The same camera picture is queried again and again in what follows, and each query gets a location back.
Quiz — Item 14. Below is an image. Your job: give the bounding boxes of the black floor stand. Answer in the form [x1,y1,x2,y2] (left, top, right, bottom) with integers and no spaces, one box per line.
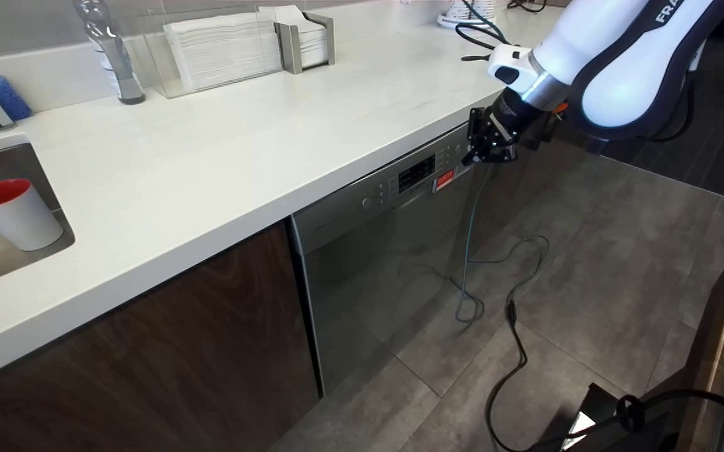
[536,381,684,452]

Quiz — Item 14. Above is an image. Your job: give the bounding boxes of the white cup red inside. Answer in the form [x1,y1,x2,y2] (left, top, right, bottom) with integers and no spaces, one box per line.
[0,175,65,254]

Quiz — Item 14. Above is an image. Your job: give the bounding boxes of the red label sticker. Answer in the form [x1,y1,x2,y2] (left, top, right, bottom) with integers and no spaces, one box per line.
[433,168,461,194]

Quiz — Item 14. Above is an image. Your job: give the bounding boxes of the thin black cable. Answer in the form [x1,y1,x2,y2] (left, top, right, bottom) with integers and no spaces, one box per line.
[449,0,513,66]

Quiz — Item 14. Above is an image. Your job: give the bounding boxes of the grey napkin holder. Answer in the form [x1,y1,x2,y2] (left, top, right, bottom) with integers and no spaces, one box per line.
[272,9,337,75]

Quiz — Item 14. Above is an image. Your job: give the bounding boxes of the black cable with knot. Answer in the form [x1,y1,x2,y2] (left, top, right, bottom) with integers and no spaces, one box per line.
[545,386,724,452]

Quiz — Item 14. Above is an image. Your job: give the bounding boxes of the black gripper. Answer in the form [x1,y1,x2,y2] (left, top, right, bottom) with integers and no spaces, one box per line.
[461,85,560,165]

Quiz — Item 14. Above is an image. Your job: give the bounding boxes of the wood edged robot table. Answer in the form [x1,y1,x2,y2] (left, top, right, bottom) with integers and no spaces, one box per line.
[673,237,724,452]

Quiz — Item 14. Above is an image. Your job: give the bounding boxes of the clear water bottle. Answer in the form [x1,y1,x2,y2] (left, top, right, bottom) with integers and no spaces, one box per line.
[72,0,149,107]

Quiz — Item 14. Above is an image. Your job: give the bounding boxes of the stainless steel dishwasher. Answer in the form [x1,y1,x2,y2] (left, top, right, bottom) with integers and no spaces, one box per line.
[290,121,498,396]

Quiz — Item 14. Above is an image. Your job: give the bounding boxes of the white napkins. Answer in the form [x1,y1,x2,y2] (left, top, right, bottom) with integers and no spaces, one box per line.
[258,3,331,70]

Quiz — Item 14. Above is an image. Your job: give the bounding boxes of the black floor power cable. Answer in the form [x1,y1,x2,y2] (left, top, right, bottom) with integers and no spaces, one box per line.
[453,234,554,452]

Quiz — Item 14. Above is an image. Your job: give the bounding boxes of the teal cable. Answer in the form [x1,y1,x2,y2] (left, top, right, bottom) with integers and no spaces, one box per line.
[447,157,549,328]

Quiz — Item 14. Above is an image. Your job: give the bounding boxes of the white paper towel stack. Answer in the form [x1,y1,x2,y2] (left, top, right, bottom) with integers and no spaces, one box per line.
[160,9,285,93]

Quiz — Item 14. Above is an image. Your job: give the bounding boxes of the dark sink base cabinet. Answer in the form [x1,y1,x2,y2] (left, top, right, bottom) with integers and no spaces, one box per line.
[0,219,322,452]

